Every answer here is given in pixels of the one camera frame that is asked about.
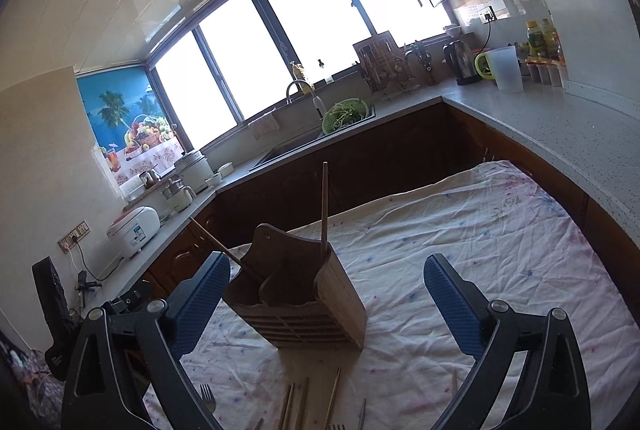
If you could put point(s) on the steel fork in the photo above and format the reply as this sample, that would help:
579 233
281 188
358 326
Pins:
208 398

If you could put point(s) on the steel stock pot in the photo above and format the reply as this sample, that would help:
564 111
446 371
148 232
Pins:
194 170

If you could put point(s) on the fruit poster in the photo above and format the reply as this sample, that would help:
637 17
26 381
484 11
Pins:
131 128

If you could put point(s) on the green vegetable basin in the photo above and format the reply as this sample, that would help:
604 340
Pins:
345 113

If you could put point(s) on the oil bottles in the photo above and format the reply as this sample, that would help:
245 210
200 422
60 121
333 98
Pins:
543 39

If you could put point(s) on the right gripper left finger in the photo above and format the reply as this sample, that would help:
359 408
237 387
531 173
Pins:
119 357

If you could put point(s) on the dish drying rack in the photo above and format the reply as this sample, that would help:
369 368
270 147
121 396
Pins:
384 64

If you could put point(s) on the long wooden chopstick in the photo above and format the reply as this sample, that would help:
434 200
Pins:
330 407

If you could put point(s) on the white blender jug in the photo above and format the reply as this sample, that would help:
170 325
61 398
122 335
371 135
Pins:
178 195

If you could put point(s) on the black electric kettle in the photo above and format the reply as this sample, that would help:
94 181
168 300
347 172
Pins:
460 61

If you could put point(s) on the translucent plastic pitcher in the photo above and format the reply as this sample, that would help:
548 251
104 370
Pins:
503 65

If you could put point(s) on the chrome sink faucet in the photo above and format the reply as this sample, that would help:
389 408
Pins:
300 89

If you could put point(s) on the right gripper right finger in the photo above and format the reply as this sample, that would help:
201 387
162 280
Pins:
552 389

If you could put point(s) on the wooden utensil holder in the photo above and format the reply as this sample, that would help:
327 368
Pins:
299 295

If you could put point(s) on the white rice cooker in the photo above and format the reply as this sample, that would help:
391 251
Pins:
131 232

